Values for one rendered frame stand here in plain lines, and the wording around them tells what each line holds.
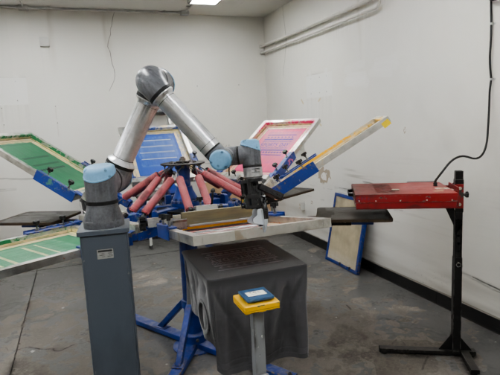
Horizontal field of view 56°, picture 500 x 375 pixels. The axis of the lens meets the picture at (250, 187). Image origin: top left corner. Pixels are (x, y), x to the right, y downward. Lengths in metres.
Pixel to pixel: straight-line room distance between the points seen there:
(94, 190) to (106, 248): 0.22
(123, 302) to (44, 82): 4.80
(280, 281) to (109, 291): 0.69
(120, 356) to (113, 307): 0.20
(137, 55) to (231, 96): 1.39
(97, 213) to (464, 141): 2.76
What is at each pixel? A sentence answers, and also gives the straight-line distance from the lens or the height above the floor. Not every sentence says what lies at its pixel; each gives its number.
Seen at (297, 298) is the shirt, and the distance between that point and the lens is 2.07.
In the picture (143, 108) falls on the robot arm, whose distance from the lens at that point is 1.87.
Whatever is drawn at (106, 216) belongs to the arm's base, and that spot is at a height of 1.24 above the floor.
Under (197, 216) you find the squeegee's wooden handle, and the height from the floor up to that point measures 1.11.
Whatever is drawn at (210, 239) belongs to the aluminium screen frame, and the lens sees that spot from 1.76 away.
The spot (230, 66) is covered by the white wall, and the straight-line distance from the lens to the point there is 6.76.
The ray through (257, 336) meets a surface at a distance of 1.72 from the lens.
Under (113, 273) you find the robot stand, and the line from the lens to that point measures 1.83.
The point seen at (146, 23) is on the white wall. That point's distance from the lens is 6.58.
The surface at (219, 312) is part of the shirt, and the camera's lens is 1.95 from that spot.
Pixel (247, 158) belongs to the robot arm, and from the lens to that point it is 1.80.
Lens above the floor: 1.57
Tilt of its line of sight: 8 degrees down
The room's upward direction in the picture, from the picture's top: 3 degrees counter-clockwise
